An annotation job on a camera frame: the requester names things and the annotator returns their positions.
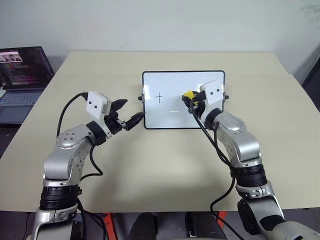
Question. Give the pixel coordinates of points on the white dry-erase board black frame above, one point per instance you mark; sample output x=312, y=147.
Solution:
x=175, y=100

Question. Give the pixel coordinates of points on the dark rounded shape under table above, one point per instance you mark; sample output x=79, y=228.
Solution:
x=205, y=227
x=146, y=227

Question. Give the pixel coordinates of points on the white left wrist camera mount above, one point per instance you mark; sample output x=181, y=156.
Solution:
x=96, y=105

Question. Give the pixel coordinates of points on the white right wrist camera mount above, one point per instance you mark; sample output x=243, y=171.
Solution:
x=212, y=92

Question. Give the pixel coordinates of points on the orange frame bar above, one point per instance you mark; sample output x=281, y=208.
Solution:
x=223, y=217
x=110, y=227

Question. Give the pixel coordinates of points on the yellow eraser with black base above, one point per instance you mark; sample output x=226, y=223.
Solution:
x=189, y=94

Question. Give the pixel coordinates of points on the black stand pivot knob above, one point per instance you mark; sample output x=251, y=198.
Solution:
x=226, y=96
x=140, y=98

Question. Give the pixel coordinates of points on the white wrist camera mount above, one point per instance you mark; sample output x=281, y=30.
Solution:
x=212, y=92
x=96, y=105

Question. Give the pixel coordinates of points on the open dark laptop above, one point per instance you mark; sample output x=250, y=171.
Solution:
x=22, y=75

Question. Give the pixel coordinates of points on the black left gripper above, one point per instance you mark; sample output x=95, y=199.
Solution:
x=115, y=123

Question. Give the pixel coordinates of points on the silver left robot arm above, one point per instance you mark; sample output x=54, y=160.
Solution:
x=65, y=160

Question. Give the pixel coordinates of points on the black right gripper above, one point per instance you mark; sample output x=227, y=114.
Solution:
x=200, y=103

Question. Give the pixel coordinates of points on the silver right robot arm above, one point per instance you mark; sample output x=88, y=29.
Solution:
x=242, y=142

